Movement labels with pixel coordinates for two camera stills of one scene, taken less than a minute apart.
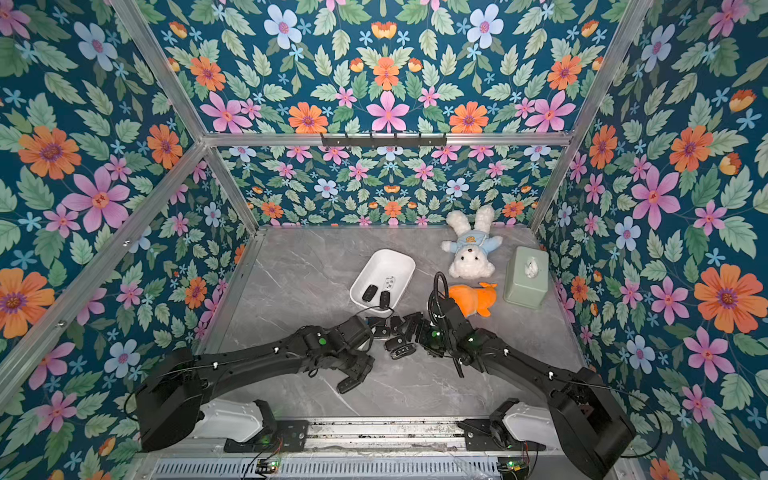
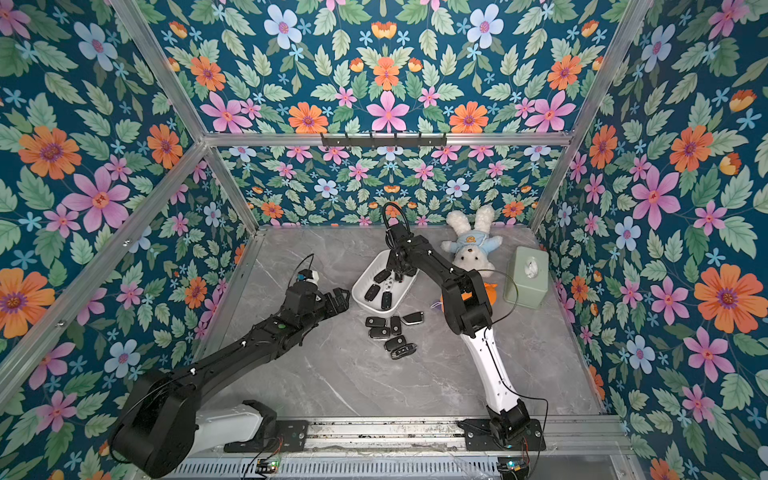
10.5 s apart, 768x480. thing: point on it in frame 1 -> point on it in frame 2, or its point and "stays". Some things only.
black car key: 385,299 stays
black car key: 370,292 stays
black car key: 380,332 stays
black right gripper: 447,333 -> 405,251
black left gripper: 362,368 -> 333,309
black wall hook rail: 383,142 stays
